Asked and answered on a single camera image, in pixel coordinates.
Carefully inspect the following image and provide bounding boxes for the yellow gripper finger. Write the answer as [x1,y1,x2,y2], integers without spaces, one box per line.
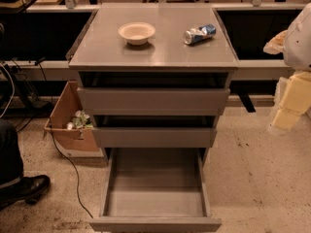
[271,71,311,130]

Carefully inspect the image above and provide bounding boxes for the silver blue redbull can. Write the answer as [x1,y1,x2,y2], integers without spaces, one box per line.
[184,24,217,45]

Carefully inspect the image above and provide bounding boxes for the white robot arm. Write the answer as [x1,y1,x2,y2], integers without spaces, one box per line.
[263,3,311,134]

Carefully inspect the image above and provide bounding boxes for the grey drawer cabinet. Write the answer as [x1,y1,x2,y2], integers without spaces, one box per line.
[65,2,240,167]

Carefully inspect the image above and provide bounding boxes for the grey bottom drawer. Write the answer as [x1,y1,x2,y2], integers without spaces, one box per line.
[89,149,222,233]

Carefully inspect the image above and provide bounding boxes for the grey drawer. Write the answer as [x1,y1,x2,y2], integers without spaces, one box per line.
[89,149,222,233]
[78,72,230,116]
[93,116,217,148]

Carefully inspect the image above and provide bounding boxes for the grey middle drawer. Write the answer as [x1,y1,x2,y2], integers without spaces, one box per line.
[93,116,217,148]

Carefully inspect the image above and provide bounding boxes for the grey top drawer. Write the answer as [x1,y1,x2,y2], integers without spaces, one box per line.
[78,72,230,116]

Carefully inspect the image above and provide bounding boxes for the white paper bowl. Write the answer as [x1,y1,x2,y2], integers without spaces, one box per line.
[119,22,156,46]

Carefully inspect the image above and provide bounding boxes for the crumpled green white wrappers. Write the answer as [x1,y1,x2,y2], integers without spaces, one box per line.
[66,110,93,130]

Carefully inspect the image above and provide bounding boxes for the brown cardboard box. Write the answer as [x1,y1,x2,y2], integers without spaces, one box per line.
[45,81,102,157]

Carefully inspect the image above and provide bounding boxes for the black leather shoe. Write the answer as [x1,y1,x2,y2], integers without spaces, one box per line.
[0,175,51,210]

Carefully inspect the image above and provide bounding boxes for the dark trouser leg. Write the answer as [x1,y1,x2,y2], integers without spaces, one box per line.
[0,119,23,188]

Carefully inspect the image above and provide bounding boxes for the black floor cable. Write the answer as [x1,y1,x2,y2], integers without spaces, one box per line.
[34,56,95,219]

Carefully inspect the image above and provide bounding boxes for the white cable at left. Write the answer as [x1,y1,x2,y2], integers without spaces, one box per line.
[0,62,17,118]

